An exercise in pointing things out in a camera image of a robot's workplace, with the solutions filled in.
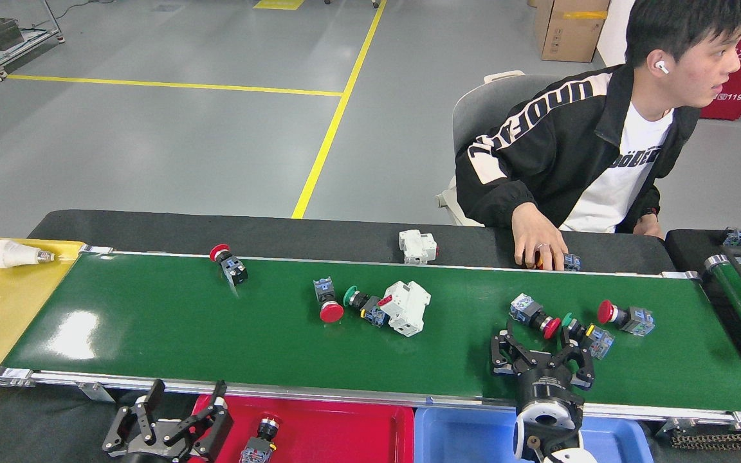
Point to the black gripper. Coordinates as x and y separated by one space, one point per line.
158 453
547 382

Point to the red mushroom push button switch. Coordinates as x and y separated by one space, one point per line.
258 447
523 307
639 320
331 312
235 270

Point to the white circuit breaker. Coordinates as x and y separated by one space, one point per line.
417 247
406 308

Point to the green mushroom push button switch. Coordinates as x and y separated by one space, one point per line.
374 312
599 341

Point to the long green conveyor belt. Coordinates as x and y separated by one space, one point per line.
152 334

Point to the person's right hand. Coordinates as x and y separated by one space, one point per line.
538 238

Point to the person's left hand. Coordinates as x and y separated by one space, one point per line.
650 227

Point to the blue plastic bin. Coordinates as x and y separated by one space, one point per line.
460 440

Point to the red plastic bin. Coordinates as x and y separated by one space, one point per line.
345 437

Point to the person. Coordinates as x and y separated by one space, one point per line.
538 154

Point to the white light bulb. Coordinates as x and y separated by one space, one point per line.
5 253

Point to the grey office chair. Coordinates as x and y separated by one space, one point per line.
473 116

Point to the white earbud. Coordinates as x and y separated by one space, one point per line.
662 65

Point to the brown cardboard box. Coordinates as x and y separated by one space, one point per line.
570 35

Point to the grey metal case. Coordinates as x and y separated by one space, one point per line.
1 32

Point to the aluminium frame rack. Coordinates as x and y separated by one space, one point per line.
23 42

